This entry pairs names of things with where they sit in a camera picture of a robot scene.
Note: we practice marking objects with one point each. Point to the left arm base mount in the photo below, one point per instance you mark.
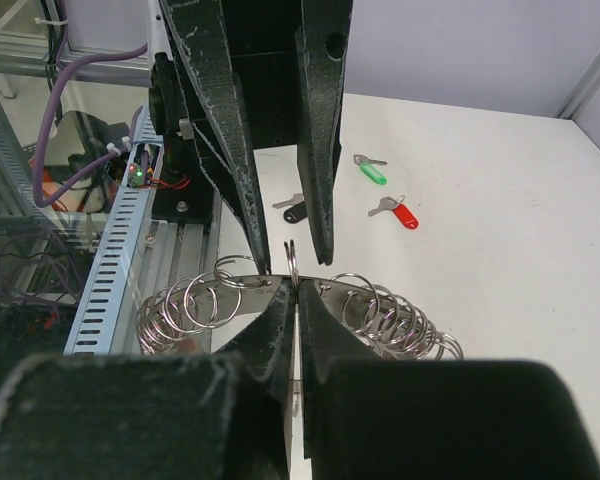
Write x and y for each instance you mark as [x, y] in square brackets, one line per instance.
[184, 195]

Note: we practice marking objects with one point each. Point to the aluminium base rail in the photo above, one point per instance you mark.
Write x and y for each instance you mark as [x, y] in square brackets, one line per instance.
[176, 256]

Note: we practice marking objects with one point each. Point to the white slotted cable duct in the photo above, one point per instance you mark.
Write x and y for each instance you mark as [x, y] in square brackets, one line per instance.
[101, 305]

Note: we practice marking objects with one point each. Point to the metal disc with keyrings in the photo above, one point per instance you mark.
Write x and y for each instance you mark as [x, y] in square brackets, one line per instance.
[387, 323]

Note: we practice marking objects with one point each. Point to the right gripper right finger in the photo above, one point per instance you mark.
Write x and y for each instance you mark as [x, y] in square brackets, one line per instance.
[366, 417]

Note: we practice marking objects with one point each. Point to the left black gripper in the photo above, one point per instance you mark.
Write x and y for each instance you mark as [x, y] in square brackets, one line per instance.
[260, 37]

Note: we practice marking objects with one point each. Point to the red tag key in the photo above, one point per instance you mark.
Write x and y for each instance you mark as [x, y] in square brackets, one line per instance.
[399, 210]

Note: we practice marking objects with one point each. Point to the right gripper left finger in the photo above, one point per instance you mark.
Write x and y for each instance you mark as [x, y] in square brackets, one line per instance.
[140, 415]

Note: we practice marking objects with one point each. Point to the black tag key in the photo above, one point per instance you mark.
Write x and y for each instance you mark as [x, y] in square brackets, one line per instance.
[294, 209]

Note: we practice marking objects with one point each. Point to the green tag key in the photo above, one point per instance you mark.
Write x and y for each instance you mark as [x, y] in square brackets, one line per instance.
[369, 167]

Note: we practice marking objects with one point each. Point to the aluminium frame post left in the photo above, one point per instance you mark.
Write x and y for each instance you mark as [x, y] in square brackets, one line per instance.
[582, 93]

